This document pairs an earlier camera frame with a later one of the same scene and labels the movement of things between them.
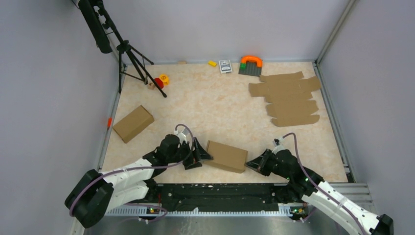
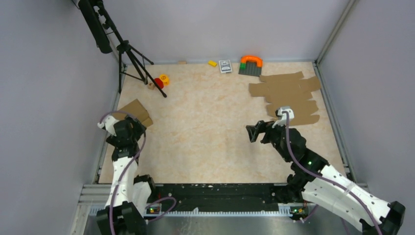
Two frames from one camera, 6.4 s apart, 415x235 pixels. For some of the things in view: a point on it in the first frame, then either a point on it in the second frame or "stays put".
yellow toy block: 212,63 stays put
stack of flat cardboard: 290,97 stays put
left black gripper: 199,154 → 136,128
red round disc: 159,82 stays put
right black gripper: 260,163 → 261,127
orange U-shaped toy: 253,58 stays put
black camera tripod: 109,39 stays put
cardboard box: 226,157 → 135,108
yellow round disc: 165,79 stays put
